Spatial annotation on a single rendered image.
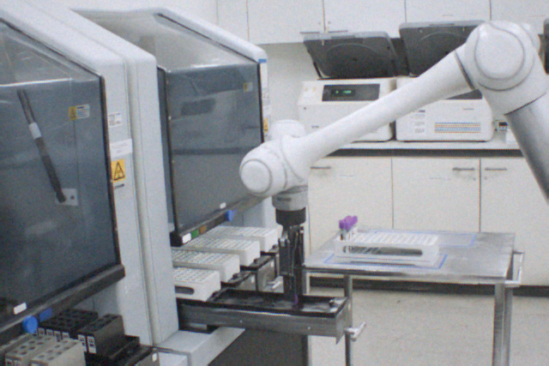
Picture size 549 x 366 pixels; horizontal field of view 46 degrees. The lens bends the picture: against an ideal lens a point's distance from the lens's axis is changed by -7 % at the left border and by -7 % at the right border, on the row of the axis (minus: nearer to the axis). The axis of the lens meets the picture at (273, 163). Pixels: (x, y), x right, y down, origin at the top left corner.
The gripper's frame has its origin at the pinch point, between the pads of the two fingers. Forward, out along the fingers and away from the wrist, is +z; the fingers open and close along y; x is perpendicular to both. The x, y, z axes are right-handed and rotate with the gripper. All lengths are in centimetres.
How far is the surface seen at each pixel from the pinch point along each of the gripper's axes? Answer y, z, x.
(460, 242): -55, 2, 36
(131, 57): 21, -59, -29
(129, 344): 41.7, 1.7, -22.7
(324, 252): -38.8, 2.9, -3.7
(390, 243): -30.3, -3.6, 18.7
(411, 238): -36.1, -3.4, 23.7
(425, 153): -231, 2, -2
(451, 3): -255, -85, 13
